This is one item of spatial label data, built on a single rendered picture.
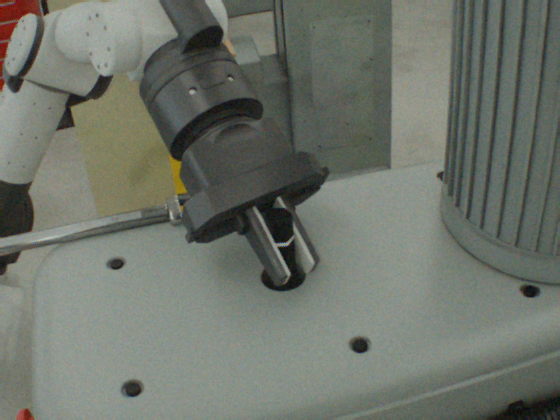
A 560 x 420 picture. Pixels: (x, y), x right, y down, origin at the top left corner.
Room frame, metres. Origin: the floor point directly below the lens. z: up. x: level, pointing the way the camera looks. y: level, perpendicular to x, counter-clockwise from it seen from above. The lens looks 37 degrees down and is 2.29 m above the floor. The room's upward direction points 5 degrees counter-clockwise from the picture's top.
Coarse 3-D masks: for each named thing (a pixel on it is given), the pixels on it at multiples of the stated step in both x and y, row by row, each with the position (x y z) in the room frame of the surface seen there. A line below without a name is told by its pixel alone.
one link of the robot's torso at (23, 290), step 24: (0, 288) 0.71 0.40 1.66; (24, 288) 0.74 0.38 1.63; (0, 312) 0.68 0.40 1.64; (24, 312) 0.69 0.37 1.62; (0, 336) 0.66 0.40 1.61; (24, 336) 0.67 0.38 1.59; (0, 360) 0.64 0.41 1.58; (24, 360) 0.66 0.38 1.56; (0, 384) 0.62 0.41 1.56; (24, 384) 0.64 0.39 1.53; (24, 408) 0.62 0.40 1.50
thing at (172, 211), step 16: (144, 208) 0.54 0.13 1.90; (160, 208) 0.53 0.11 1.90; (176, 208) 0.53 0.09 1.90; (80, 224) 0.52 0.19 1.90; (96, 224) 0.52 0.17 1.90; (112, 224) 0.52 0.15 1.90; (128, 224) 0.52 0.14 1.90; (144, 224) 0.52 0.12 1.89; (176, 224) 0.51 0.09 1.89; (0, 240) 0.51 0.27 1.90; (16, 240) 0.50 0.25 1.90; (32, 240) 0.50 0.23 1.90; (48, 240) 0.50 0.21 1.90; (64, 240) 0.50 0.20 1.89
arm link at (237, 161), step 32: (224, 64) 0.54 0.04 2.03; (160, 96) 0.52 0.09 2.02; (192, 96) 0.51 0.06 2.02; (224, 96) 0.51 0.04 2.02; (256, 96) 0.53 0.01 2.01; (160, 128) 0.51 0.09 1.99; (192, 128) 0.50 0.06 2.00; (224, 128) 0.49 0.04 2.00; (256, 128) 0.50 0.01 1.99; (192, 160) 0.47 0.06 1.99; (224, 160) 0.47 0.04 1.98; (256, 160) 0.48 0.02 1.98; (288, 160) 0.48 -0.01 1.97; (192, 192) 0.47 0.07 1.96; (224, 192) 0.45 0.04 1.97; (256, 192) 0.45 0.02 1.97; (288, 192) 0.47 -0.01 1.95; (192, 224) 0.43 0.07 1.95; (224, 224) 0.45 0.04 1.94
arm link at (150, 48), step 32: (128, 0) 0.60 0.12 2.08; (160, 0) 0.58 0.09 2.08; (192, 0) 0.56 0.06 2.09; (96, 32) 0.58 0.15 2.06; (128, 32) 0.56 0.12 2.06; (160, 32) 0.57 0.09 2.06; (192, 32) 0.54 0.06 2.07; (96, 64) 0.58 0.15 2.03; (128, 64) 0.56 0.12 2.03; (160, 64) 0.54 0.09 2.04; (192, 64) 0.53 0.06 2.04
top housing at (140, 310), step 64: (320, 192) 0.55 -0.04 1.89; (384, 192) 0.54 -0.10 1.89; (64, 256) 0.48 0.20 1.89; (128, 256) 0.48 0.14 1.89; (192, 256) 0.47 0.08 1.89; (256, 256) 0.46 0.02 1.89; (320, 256) 0.46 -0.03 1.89; (384, 256) 0.45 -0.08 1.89; (448, 256) 0.44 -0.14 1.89; (64, 320) 0.40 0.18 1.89; (128, 320) 0.40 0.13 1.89; (192, 320) 0.39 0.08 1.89; (256, 320) 0.39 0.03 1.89; (320, 320) 0.38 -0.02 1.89; (384, 320) 0.38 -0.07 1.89; (448, 320) 0.37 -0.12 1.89; (512, 320) 0.36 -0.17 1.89; (64, 384) 0.33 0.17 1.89; (128, 384) 0.33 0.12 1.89; (192, 384) 0.33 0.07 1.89; (256, 384) 0.32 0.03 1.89; (320, 384) 0.32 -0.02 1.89; (384, 384) 0.32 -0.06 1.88; (448, 384) 0.33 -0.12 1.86; (512, 384) 0.34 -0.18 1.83
